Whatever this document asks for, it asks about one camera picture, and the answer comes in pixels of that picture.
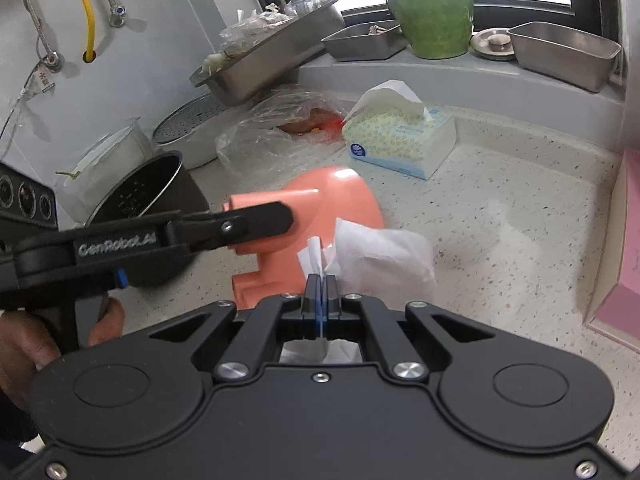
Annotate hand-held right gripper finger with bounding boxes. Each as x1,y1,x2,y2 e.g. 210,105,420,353
149,274,321,382
320,274,491,382

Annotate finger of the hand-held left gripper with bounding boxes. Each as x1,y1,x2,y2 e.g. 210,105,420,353
172,201,295,253

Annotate white tissue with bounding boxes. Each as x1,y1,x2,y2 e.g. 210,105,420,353
279,217,437,365

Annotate orange footed bowl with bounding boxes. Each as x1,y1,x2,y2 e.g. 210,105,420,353
221,166,386,311

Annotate patterned tissue pack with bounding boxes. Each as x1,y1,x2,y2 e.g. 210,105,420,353
341,80,457,181

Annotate person's left hand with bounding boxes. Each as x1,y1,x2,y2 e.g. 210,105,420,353
0,297,126,411

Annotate black cooker inner pot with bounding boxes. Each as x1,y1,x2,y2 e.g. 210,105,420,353
82,151,213,233

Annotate clear plastic bag with food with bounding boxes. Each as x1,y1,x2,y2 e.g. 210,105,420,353
215,91,358,181

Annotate clear plastic container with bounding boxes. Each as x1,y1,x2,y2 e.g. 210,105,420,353
54,117,156,223

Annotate white pot with steamer rack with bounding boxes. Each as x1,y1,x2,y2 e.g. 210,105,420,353
151,91,238,170

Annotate large steel tray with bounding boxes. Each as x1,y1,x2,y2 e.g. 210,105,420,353
189,0,347,106

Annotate white red tag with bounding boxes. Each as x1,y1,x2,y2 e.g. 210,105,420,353
35,62,56,96

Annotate crumpled clear plastic bags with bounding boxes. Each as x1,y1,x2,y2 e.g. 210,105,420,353
202,0,341,76

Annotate small steel tray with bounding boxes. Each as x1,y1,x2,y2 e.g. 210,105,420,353
507,21,622,93
321,22,408,62

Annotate green textured vase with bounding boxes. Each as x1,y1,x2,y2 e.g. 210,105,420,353
375,0,475,60

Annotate pink flat box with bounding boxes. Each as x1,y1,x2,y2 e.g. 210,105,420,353
585,147,640,348

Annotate metal sink strainer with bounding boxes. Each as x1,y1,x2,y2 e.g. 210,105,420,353
470,27,516,61

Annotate yellow hose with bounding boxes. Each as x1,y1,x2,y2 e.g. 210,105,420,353
70,0,98,62

